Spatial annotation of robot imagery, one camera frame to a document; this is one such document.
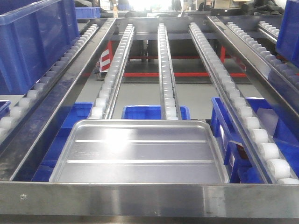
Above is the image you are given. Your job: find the silver ribbed metal tray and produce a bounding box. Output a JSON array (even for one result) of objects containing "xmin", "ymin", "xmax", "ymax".
[{"xmin": 50, "ymin": 119, "xmax": 229, "ymax": 184}]

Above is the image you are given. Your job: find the blue bin below centre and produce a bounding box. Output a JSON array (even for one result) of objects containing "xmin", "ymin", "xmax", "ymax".
[{"xmin": 121, "ymin": 105, "xmax": 190, "ymax": 120}]

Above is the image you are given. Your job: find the blue bin below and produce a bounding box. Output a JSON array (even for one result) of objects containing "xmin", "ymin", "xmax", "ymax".
[
  {"xmin": 121, "ymin": 105, "xmax": 190, "ymax": 120},
  {"xmin": 211, "ymin": 97, "xmax": 299, "ymax": 183},
  {"xmin": 31, "ymin": 102, "xmax": 93, "ymax": 182}
]

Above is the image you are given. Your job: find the centre white roller track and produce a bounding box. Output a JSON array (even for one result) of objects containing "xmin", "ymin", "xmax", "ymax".
[{"xmin": 157, "ymin": 23, "xmax": 182, "ymax": 120}]

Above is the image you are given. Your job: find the left-centre white roller track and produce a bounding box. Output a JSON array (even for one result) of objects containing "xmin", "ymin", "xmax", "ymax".
[{"xmin": 88, "ymin": 23, "xmax": 135, "ymax": 119}]

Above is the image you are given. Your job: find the red white striped barrier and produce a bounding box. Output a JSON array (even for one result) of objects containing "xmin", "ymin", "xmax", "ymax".
[{"xmin": 99, "ymin": 41, "xmax": 113, "ymax": 72}]

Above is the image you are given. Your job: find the blue bin below left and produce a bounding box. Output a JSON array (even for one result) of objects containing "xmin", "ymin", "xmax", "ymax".
[{"xmin": 31, "ymin": 102, "xmax": 93, "ymax": 182}]

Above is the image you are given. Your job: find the blue bin below right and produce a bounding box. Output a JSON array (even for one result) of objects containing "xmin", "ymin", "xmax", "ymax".
[{"xmin": 211, "ymin": 97, "xmax": 299, "ymax": 183}]

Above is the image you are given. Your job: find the small blue bin background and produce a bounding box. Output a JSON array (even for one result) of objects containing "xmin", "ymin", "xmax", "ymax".
[{"xmin": 75, "ymin": 7, "xmax": 101, "ymax": 19}]

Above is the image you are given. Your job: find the right-centre white roller track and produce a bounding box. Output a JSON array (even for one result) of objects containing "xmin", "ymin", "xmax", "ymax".
[{"xmin": 189, "ymin": 22, "xmax": 299, "ymax": 184}]

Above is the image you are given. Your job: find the large blue bin left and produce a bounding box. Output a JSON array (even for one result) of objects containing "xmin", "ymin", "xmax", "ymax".
[{"xmin": 0, "ymin": 0, "xmax": 79, "ymax": 95}]

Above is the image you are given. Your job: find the far left white roller track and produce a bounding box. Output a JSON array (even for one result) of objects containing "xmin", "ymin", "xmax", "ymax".
[{"xmin": 0, "ymin": 24, "xmax": 99, "ymax": 142}]

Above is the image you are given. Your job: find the far right white roller track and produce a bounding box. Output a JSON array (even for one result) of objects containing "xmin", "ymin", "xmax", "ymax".
[{"xmin": 227, "ymin": 21, "xmax": 299, "ymax": 89}]

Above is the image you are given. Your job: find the blue bin far right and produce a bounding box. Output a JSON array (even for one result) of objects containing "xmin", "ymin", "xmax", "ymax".
[{"xmin": 276, "ymin": 0, "xmax": 299, "ymax": 68}]

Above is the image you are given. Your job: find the red floor frame bar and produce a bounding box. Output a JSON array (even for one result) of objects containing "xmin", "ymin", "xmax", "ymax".
[{"xmin": 123, "ymin": 72, "xmax": 246, "ymax": 77}]

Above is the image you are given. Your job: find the steel front shelf rail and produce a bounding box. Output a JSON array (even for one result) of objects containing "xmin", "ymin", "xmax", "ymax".
[{"xmin": 0, "ymin": 181, "xmax": 299, "ymax": 218}]

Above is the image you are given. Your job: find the left steel divider rail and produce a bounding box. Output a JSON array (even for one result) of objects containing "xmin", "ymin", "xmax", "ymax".
[{"xmin": 0, "ymin": 18, "xmax": 116, "ymax": 181}]

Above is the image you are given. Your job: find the steel divider rail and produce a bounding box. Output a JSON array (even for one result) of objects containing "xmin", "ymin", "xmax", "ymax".
[
  {"xmin": 206, "ymin": 15, "xmax": 299, "ymax": 131},
  {"xmin": 0, "ymin": 18, "xmax": 116, "ymax": 181}
]

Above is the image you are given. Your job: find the right steel divider rail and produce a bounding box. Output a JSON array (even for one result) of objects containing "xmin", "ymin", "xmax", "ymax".
[{"xmin": 206, "ymin": 15, "xmax": 299, "ymax": 131}]

